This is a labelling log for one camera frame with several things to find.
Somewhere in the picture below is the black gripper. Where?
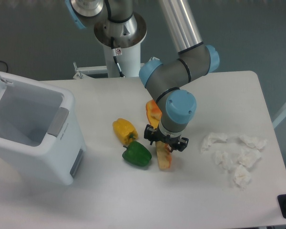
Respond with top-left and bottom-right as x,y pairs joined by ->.
143,125 -> 189,152

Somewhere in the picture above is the rectangular bread stick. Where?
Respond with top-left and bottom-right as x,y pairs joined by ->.
155,141 -> 172,170

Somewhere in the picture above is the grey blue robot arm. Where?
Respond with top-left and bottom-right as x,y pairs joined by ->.
65,0 -> 220,151

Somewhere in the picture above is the round knotted bread roll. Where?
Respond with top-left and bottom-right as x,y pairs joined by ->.
149,100 -> 162,120

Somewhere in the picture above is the orange toast slice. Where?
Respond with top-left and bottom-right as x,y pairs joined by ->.
145,101 -> 160,128

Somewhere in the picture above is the green bell pepper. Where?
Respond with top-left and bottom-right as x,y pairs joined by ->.
122,141 -> 152,167

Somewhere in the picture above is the yellow bell pepper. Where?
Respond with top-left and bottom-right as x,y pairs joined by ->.
112,118 -> 138,146

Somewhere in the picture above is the crumpled tissue upper left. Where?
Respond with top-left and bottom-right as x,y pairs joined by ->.
201,132 -> 228,153

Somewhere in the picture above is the crumpled tissue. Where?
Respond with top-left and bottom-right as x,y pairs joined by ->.
237,148 -> 262,168
214,151 -> 233,170
238,134 -> 267,150
233,165 -> 251,190
201,132 -> 228,153

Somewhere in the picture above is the crumpled tissue middle left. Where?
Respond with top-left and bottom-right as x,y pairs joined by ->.
214,151 -> 233,170

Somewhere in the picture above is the crumpled tissue middle right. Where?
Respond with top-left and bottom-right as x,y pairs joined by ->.
237,148 -> 262,168

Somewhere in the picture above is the crumpled tissue bottom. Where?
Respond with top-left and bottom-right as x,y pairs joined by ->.
233,165 -> 251,190

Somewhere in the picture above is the crumpled tissue upper right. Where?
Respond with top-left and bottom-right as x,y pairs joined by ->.
238,134 -> 267,150

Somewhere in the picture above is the white trash bin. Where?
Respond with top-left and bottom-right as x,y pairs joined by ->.
0,72 -> 86,185

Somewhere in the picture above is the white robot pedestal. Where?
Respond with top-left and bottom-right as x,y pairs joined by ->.
73,44 -> 144,79

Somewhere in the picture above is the black cable on pedestal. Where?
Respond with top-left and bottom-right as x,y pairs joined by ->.
110,37 -> 126,78

